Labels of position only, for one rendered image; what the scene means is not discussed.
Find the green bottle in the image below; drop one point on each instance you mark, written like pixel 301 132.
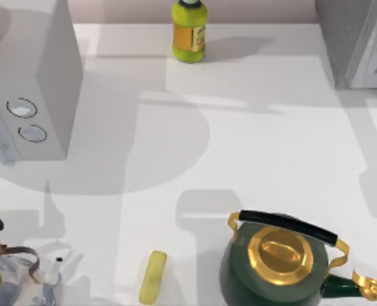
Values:
pixel 189 28

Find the pale yellow flat bar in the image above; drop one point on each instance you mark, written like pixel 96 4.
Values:
pixel 153 276

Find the dark green and gold kettle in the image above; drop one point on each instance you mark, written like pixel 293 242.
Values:
pixel 271 264

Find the small microwave knob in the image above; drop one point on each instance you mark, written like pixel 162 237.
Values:
pixel 32 133

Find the large microwave knob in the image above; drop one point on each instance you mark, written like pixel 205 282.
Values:
pixel 21 108

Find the pale microwave oven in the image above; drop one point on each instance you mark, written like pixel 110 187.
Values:
pixel 28 79

